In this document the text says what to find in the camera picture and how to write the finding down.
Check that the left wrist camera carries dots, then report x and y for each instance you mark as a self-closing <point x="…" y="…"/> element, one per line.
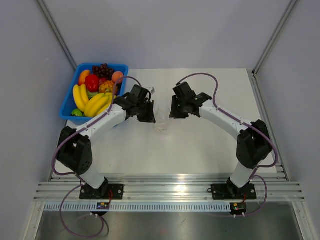
<point x="151" y="90"/>

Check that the green lime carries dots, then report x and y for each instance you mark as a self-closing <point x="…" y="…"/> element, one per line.
<point x="77" y="113"/>

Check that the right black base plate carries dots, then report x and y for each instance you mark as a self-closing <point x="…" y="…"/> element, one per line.
<point x="224" y="191"/>

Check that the right yellow banana bunch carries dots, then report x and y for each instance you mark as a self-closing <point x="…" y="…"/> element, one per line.
<point x="95" y="104"/>

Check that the aluminium rail frame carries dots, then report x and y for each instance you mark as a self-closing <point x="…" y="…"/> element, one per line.
<point x="169" y="194"/>

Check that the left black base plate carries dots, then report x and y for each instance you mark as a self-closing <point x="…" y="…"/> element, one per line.
<point x="113" y="192"/>

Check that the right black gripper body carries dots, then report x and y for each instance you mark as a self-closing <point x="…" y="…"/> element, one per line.
<point x="184" y="103"/>

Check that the spiky orange fruit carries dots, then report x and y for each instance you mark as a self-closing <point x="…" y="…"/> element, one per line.
<point x="108" y="87"/>

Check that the clear zip top bag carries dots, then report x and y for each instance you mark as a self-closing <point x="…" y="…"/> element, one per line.
<point x="163" y="121"/>

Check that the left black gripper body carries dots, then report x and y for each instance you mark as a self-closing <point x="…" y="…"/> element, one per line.
<point x="140" y="105"/>

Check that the red bell pepper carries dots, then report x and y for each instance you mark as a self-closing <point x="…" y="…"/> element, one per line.
<point x="92" y="83"/>

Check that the orange mango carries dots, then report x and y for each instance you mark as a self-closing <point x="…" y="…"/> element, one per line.
<point x="82" y="77"/>

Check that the yellow banana bunch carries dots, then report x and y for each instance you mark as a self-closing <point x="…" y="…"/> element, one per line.
<point x="80" y="96"/>
<point x="95" y="104"/>

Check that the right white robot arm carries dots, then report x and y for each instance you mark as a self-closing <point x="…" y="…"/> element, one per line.
<point x="252" y="139"/>

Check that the blue plastic bin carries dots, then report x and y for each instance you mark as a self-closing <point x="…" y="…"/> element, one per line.
<point x="69" y="104"/>

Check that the small circuit board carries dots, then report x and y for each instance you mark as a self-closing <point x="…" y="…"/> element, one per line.
<point x="238" y="208"/>
<point x="103" y="206"/>

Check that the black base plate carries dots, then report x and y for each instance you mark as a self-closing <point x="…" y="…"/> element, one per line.
<point x="224" y="191"/>
<point x="113" y="192"/>

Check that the dark purple grapes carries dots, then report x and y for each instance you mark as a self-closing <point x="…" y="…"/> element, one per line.
<point x="103" y="71"/>

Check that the right small circuit board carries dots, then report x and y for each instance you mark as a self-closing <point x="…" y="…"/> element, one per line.
<point x="238" y="208"/>

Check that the left small circuit board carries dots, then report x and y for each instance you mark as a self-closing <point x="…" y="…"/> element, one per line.
<point x="103" y="206"/>

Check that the left yellow banana bunch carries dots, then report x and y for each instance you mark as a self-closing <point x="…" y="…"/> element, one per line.
<point x="80" y="96"/>

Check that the orange peach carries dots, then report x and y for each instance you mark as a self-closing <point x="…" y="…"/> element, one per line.
<point x="116" y="76"/>

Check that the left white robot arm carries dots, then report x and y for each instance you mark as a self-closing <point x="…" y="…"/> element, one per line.
<point x="74" y="149"/>

